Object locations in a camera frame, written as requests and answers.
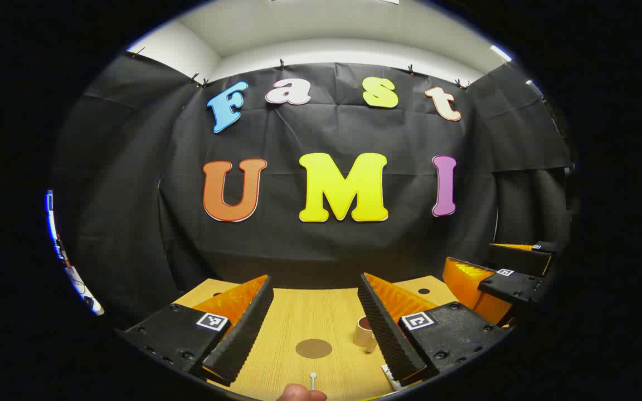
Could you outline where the white device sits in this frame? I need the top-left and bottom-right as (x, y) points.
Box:
(45, 189), (104, 317)

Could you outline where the beige cup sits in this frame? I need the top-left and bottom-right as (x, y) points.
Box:
(353, 316), (378, 354)

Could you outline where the wooden desktop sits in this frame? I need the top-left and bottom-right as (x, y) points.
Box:
(173, 276), (514, 401)

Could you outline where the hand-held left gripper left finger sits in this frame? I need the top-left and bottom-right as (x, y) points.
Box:
(120, 274), (275, 388)

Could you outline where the black backdrop cloth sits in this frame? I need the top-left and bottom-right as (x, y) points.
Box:
(48, 53), (575, 335)

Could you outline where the white toothpaste tube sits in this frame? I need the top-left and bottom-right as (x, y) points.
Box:
(381, 365), (405, 392)

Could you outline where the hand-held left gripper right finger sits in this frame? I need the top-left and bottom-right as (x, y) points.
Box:
(358, 272), (514, 388)

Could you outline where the round brown coaster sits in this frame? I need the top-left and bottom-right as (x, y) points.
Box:
(295, 339), (333, 359)

